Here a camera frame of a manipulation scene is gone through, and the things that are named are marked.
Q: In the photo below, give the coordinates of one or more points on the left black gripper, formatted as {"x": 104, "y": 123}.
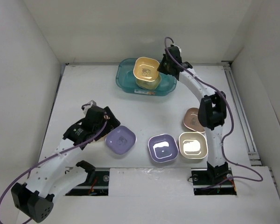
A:
{"x": 112, "y": 123}

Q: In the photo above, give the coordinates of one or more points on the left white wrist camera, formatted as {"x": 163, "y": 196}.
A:
{"x": 88, "y": 105}

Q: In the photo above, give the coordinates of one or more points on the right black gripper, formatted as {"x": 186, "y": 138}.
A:
{"x": 161, "y": 67}

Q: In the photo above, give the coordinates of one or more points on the dark purple plate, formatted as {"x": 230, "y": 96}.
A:
{"x": 163, "y": 148}

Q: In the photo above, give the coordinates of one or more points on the brown plate with panda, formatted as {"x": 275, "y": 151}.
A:
{"x": 191, "y": 121}

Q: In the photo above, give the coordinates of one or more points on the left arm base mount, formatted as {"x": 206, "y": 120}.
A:
{"x": 95, "y": 185}

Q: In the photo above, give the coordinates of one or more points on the beige plate front right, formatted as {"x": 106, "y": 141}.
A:
{"x": 193, "y": 145}

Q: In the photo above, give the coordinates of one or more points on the yellow plate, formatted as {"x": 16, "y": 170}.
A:
{"x": 145, "y": 69}

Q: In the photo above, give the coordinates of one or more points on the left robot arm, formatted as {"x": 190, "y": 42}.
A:
{"x": 36, "y": 197}

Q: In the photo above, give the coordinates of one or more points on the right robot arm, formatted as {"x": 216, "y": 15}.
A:
{"x": 211, "y": 113}

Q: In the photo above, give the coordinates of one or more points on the light purple plate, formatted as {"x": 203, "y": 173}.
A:
{"x": 120, "y": 140}

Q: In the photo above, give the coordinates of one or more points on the teal plastic bin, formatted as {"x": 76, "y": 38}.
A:
{"x": 126, "y": 80}

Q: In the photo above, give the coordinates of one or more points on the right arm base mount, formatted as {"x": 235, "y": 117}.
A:
{"x": 204, "y": 186}

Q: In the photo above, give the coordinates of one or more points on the green plate with panda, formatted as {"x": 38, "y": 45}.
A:
{"x": 149, "y": 85}

